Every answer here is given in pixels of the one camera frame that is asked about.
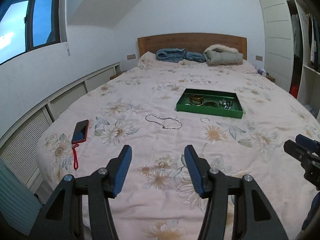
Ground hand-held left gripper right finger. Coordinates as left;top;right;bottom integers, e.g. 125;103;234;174
184;144;288;240

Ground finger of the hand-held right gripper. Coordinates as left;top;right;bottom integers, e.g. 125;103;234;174
296;134;320;153
284;140;313;162

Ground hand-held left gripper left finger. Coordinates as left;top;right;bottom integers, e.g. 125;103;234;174
29;144;132;240

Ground green tray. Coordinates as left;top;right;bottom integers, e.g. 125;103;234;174
175;88;243;119

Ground amber bangle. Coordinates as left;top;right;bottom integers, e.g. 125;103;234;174
189;94;204;106

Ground beaded bracelet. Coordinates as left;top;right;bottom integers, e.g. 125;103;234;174
219;99;234;110

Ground person's right forearm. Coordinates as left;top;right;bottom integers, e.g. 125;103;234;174
301;192;320;232

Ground bed with floral sheet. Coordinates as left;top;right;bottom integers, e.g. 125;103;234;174
36;51;320;240

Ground phone in red case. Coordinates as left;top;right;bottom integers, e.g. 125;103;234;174
71;119;89;144

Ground white slatted low cabinet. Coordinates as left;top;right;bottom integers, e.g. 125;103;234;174
0;61;121;193

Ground wooden nightstand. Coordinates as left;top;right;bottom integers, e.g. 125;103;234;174
109;70;127;81

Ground hanging dark clothes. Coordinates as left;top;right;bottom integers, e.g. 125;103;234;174
308;15;320;72

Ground hanging grey garment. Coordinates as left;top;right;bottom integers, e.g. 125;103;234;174
291;15;302;58

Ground teal ribbed panel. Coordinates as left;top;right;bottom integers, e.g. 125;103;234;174
0;159;42;230

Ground white wardrobe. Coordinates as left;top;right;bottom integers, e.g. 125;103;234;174
255;0;320;120

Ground folded grey fur-trimmed jacket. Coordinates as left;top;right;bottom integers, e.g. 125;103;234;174
203;44;244;66

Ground folded blue blanket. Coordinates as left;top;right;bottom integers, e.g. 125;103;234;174
155;47;207;63

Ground wooden headboard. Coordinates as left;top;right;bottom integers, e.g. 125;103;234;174
137;33;247;60

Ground window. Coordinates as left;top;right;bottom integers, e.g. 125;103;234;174
0;0;68;65

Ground red wrist strap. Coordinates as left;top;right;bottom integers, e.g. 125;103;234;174
72;144;80;170

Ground silver chain necklace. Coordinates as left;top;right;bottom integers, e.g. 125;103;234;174
145;114;182;130

